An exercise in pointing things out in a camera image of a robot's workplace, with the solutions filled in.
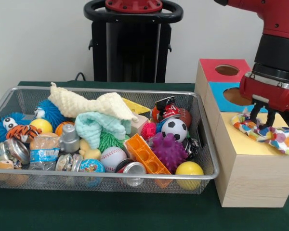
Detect black and white soccer ball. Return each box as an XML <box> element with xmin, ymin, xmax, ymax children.
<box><xmin>161</xmin><ymin>118</ymin><xmax>188</xmax><ymax>143</ymax></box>

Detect white baseball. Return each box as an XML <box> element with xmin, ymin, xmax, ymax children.
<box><xmin>100</xmin><ymin>146</ymin><xmax>128</xmax><ymax>173</ymax></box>

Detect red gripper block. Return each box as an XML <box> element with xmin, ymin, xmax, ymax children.
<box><xmin>239</xmin><ymin>72</ymin><xmax>289</xmax><ymax>128</ymax></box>

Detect wooden three-hole sorting box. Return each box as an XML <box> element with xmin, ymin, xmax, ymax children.
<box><xmin>194</xmin><ymin>58</ymin><xmax>289</xmax><ymax>208</ymax></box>

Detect smooth yellow ball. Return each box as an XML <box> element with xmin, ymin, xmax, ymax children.
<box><xmin>175</xmin><ymin>161</ymin><xmax>205</xmax><ymax>191</ymax></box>

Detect orange striped tiger plush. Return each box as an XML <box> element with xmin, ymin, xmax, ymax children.
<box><xmin>6</xmin><ymin>124</ymin><xmax>43</xmax><ymax>143</ymax></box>

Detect black cable loop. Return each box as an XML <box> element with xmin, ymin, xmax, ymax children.
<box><xmin>74</xmin><ymin>71</ymin><xmax>87</xmax><ymax>82</ymax></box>

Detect silver mesh bin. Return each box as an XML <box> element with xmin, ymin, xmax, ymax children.
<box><xmin>0</xmin><ymin>86</ymin><xmax>220</xmax><ymax>195</ymax></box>

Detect mint green cloth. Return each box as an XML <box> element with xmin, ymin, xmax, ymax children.
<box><xmin>74</xmin><ymin>111</ymin><xmax>132</xmax><ymax>150</ymax></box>

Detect dotted paper napkin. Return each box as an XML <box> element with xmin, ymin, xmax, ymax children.
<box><xmin>231</xmin><ymin>108</ymin><xmax>289</xmax><ymax>156</ymax></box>

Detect brown toy football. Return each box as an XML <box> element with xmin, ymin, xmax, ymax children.
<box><xmin>178</xmin><ymin>107</ymin><xmax>192</xmax><ymax>128</ymax></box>

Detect dark green tablecloth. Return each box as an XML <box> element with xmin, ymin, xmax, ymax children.
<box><xmin>0</xmin><ymin>81</ymin><xmax>289</xmax><ymax>231</ymax></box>

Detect purple spiky ball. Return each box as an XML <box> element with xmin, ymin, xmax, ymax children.
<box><xmin>150</xmin><ymin>132</ymin><xmax>189</xmax><ymax>174</ymax></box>

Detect cream knitted cloth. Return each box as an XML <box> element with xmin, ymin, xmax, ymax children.
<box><xmin>47</xmin><ymin>82</ymin><xmax>139</xmax><ymax>123</ymax></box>

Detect orange plastic building block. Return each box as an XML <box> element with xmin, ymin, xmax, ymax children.
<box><xmin>124</xmin><ymin>134</ymin><xmax>172</xmax><ymax>176</ymax></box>

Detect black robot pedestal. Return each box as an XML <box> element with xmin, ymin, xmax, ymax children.
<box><xmin>83</xmin><ymin>0</ymin><xmax>184</xmax><ymax>83</ymax></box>

